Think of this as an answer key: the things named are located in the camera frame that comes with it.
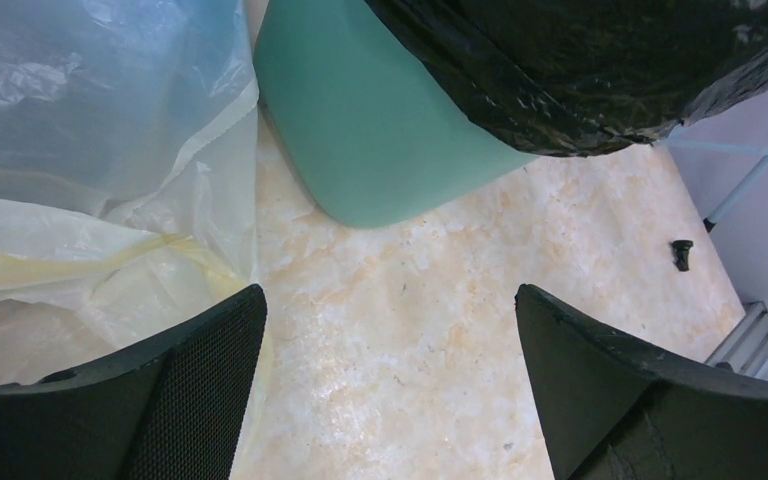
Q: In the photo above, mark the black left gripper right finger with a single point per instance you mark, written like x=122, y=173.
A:
x=613, y=406

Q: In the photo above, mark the black trash bag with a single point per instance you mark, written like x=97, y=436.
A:
x=585, y=78

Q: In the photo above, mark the light blue tripod stand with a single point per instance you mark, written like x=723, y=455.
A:
x=675, y=140

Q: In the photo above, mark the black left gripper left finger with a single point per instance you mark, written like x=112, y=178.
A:
x=168, y=407

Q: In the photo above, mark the small black plastic part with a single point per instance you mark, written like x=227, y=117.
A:
x=681, y=253

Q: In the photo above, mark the green plastic trash bin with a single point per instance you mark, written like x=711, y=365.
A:
x=373, y=137

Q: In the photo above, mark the clear yellow plastic bag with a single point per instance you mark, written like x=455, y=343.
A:
x=128, y=133

